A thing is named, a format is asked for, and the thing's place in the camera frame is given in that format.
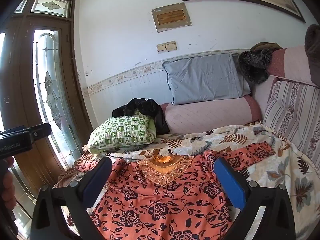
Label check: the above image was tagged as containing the olive cloth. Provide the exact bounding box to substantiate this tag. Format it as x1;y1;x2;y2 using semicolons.
250;42;283;52

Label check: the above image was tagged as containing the person's left hand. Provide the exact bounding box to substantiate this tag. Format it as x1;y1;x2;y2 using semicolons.
0;156;17;220

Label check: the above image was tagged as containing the brown ruffled bedspread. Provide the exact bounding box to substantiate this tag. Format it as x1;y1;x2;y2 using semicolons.
54;166;83;188

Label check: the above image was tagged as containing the orange floral garment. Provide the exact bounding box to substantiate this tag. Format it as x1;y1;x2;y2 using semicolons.
75;141;275;240

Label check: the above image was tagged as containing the dark furry cushion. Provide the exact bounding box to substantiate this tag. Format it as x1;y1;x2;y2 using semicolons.
238;49;273;84

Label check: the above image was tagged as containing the stained glass transom window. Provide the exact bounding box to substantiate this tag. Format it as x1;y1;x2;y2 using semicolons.
12;0;77;19

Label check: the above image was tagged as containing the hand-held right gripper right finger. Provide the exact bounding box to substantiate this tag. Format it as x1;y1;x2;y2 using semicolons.
212;157;297;240

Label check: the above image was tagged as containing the leaf printed blanket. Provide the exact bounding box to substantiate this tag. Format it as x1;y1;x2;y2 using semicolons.
54;122;320;240

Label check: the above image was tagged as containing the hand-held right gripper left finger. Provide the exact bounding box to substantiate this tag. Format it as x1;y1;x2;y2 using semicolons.
30;156;113;240

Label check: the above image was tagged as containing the wooden stained glass door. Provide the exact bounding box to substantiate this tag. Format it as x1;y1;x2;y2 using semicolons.
0;12;94;230

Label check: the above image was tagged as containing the wall plaque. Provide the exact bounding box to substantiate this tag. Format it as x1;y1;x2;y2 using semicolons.
151;2;193;33

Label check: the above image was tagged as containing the green patterned pillow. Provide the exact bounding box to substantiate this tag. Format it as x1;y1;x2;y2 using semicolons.
88;109;157;154

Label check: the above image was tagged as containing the black garment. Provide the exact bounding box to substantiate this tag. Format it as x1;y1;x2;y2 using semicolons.
112;98;171;135

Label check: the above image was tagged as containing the grey pillow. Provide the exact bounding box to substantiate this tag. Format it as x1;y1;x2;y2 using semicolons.
162;53;252;105

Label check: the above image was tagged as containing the striped floral cushion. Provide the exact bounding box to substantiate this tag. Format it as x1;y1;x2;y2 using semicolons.
264;80;320;164

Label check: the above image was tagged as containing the brown fleece cloth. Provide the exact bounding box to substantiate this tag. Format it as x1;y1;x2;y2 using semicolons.
304;24;320;60

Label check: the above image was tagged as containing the beige light switch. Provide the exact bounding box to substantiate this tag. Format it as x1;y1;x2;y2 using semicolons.
157;41;177;53

